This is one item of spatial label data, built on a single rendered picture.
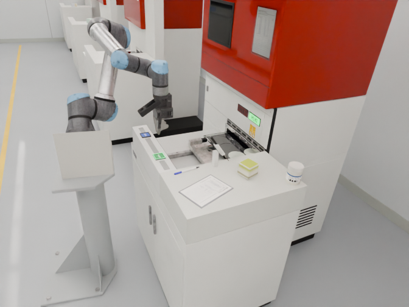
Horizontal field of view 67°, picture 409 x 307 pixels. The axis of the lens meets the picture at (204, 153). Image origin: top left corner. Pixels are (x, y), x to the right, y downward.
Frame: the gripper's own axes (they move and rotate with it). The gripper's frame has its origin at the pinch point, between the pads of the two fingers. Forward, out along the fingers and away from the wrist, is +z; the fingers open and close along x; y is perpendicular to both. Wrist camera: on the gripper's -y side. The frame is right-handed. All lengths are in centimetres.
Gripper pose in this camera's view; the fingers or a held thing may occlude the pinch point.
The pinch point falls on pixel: (157, 132)
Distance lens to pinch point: 157.1
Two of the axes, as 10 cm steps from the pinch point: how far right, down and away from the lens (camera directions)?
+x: -4.3, -4.8, 7.7
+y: 9.0, -1.8, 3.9
